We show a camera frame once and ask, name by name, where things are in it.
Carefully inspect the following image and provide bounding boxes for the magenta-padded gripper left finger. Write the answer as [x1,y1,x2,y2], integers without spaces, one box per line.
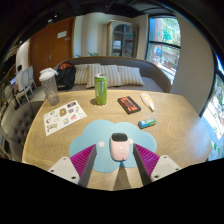
[47,143,98,186]

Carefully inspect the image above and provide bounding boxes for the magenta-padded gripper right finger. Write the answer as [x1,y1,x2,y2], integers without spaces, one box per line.
[132,143,183,186]

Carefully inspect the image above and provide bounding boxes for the pink computer mouse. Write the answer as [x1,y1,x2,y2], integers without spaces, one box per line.
[109,132,130,162]

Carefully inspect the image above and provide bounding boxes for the blue cloud-shaped mouse pad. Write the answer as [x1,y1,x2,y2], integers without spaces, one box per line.
[68,119,158,174]

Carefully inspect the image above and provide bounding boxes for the small teal packet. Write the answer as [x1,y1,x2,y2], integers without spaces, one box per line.
[137,117,157,130]

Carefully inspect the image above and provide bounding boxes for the white sticker sheet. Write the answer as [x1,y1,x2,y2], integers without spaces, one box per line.
[43,100,88,137]

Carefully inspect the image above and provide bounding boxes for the black flat box orange print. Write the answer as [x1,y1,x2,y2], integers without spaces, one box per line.
[116,95,142,116]

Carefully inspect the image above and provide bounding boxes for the white plastic tube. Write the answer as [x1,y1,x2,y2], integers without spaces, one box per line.
[139,92,156,112]

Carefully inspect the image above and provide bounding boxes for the grey tufted armchair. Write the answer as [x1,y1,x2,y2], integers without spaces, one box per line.
[5,100,45,163]

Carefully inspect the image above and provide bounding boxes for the green drink can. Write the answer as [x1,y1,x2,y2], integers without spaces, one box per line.
[94,73,109,106]

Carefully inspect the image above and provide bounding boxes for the bright side window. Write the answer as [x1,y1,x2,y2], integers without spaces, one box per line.
[199,71,224,161]

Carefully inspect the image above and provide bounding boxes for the clear plastic shaker cup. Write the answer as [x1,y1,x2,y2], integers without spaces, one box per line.
[38,67,61,107]

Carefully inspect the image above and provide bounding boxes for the grey curved sofa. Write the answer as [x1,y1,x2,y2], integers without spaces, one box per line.
[53,55,172,94]

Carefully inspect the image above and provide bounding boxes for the black backpack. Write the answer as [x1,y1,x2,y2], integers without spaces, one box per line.
[54,61,77,92]

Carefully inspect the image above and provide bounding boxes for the striped beige cushion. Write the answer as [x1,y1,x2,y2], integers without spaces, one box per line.
[116,65,145,87]
[73,63,90,85]
[85,63,123,89]

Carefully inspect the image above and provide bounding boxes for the person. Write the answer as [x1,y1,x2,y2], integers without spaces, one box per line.
[14,64,25,92]

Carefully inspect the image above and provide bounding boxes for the brown wooden door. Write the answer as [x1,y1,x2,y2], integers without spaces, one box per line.
[29,17,76,87]

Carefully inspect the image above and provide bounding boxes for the black-framed window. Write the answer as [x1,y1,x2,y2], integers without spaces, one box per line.
[145,14,182,84]

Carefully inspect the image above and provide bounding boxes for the glass-door cabinet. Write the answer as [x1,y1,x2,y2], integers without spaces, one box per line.
[106,19,138,58]

